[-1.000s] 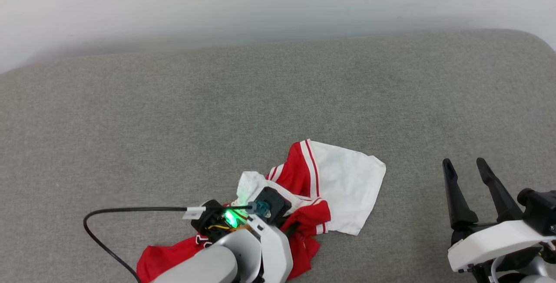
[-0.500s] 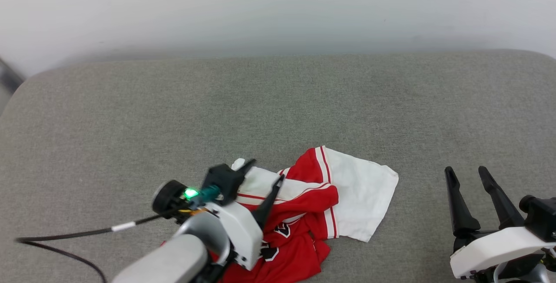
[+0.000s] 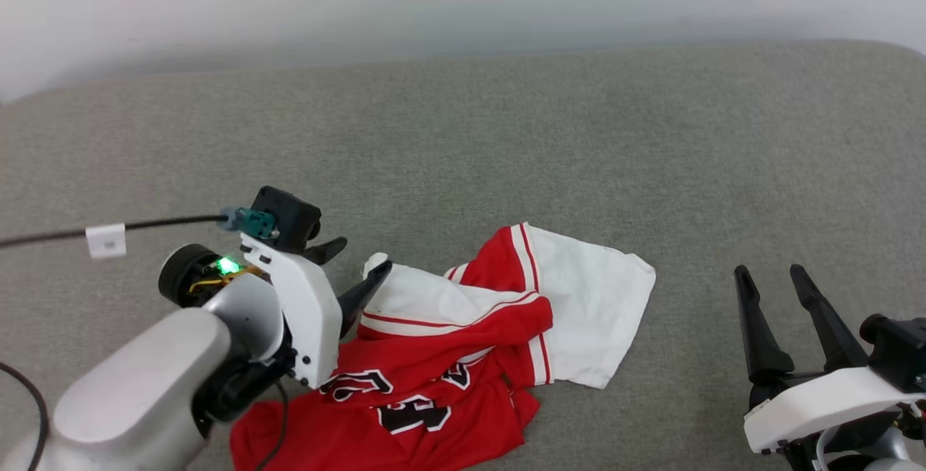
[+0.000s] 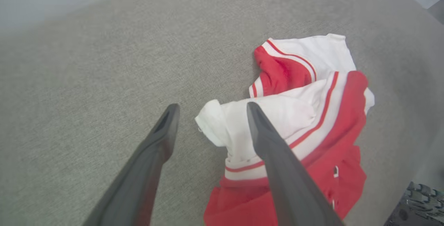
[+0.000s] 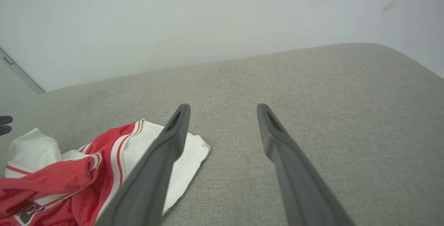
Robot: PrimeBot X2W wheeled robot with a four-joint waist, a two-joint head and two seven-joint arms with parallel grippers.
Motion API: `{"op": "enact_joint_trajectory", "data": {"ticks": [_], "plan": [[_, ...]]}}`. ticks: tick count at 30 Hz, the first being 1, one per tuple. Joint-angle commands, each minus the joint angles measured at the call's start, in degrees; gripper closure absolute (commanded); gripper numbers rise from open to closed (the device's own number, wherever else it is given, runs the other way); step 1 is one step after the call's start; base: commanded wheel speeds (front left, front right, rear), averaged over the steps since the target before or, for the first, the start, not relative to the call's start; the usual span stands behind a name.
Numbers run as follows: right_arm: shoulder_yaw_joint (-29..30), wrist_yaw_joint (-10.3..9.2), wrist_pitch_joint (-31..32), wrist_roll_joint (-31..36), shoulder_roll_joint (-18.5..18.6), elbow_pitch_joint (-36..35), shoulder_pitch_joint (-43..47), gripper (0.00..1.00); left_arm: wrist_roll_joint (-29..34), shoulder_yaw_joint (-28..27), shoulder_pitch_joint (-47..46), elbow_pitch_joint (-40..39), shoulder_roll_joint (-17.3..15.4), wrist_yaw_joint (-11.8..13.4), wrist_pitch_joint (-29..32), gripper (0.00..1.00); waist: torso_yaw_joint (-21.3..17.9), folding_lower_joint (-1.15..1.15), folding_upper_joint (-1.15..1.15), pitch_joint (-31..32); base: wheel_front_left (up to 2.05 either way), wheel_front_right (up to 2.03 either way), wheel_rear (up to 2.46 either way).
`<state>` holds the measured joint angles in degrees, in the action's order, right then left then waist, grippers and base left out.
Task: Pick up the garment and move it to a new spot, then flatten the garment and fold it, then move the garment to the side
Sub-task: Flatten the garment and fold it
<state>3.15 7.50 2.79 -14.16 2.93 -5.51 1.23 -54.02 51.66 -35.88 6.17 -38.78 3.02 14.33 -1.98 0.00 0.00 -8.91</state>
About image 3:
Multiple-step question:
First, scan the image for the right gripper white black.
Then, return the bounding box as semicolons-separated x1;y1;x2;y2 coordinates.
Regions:
734;264;926;471

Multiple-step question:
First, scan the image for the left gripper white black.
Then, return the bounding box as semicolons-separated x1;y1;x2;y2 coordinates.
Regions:
159;234;393;389

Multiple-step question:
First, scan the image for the red white basketball jersey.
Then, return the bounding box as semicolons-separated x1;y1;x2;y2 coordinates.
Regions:
230;222;657;471

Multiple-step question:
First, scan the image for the left camera cable teal connector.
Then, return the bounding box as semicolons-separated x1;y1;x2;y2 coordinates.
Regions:
0;207;277;250

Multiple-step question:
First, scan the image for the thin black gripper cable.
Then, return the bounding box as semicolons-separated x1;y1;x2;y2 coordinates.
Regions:
253;381;290;471

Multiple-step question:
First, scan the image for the white cable label tag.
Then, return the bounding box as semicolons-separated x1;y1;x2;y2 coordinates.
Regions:
85;224;127;260

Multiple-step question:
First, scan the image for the black cable loop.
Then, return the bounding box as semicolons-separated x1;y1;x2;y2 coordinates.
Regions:
0;361;50;471

